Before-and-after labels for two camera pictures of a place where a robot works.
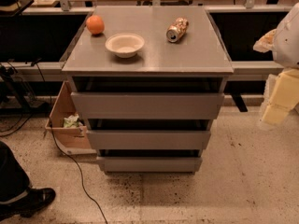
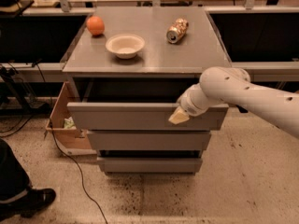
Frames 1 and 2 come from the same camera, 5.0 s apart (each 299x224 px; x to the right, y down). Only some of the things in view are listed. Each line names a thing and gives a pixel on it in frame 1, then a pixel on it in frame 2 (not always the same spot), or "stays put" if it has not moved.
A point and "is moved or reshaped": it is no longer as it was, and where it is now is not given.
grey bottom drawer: [150, 164] stays put
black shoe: [35, 199] stays put
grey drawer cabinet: [148, 80] stays put
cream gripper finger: [284, 99] to [178, 116]
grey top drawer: [147, 105] is moved or reshaped
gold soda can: [177, 30] stays put
